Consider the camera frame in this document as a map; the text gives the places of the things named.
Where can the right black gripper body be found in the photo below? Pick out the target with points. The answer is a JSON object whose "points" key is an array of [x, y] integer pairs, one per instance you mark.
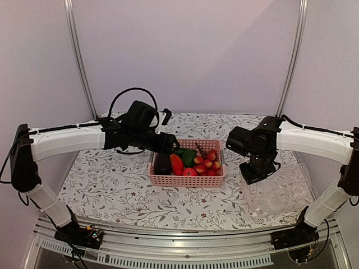
{"points": [[259, 168]]}

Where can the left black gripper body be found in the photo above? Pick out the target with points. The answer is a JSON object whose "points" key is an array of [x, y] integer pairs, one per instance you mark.
{"points": [[139, 139]]}

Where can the clear zip top bag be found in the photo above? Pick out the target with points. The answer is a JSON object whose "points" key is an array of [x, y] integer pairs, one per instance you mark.
{"points": [[285, 191]]}

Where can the dark purple eggplant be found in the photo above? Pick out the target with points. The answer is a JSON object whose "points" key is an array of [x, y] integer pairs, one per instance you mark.
{"points": [[162, 165]]}

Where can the red lychee bunch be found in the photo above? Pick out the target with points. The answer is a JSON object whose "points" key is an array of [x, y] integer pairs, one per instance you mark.
{"points": [[207, 162]]}

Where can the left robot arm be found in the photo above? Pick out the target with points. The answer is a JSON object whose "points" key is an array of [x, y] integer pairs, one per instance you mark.
{"points": [[31, 146]]}

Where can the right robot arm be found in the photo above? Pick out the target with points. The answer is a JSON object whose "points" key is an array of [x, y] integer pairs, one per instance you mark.
{"points": [[261, 145]]}

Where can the pink plastic basket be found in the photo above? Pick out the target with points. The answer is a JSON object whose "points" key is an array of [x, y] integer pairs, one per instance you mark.
{"points": [[191, 181]]}

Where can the green cucumber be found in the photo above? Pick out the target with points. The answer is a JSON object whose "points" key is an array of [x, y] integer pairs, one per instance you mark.
{"points": [[179, 152]]}

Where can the orange red pepper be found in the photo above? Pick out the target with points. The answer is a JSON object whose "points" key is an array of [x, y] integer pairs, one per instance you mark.
{"points": [[177, 164]]}

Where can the green avocado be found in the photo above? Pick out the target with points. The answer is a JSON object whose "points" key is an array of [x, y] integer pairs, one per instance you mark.
{"points": [[188, 158]]}

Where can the floral tablecloth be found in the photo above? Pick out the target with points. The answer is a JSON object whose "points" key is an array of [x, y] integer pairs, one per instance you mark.
{"points": [[108, 186]]}

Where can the red tomato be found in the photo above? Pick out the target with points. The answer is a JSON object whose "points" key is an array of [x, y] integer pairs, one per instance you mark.
{"points": [[189, 172]]}

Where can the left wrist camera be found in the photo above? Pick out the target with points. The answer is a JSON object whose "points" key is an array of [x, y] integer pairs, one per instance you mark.
{"points": [[143, 116]]}

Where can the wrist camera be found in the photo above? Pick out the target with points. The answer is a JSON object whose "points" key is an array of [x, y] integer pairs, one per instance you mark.
{"points": [[237, 140], [143, 116]]}

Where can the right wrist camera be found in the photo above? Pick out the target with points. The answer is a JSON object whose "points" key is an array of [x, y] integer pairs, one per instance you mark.
{"points": [[237, 140]]}

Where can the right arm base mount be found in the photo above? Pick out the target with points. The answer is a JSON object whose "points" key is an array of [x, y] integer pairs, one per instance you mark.
{"points": [[293, 237]]}

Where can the aluminium front rail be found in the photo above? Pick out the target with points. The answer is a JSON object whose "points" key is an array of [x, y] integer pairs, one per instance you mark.
{"points": [[128, 246]]}

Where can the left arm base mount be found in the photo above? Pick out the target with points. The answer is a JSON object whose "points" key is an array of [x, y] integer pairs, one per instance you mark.
{"points": [[73, 234]]}

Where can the left aluminium frame post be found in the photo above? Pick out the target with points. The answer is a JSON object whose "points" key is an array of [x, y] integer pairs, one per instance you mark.
{"points": [[74, 38]]}

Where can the aluminium frame post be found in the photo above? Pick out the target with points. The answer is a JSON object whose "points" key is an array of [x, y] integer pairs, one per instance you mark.
{"points": [[74, 38], [298, 37]]}

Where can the right aluminium frame post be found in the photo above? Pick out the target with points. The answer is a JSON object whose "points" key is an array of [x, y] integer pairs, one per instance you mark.
{"points": [[298, 37]]}

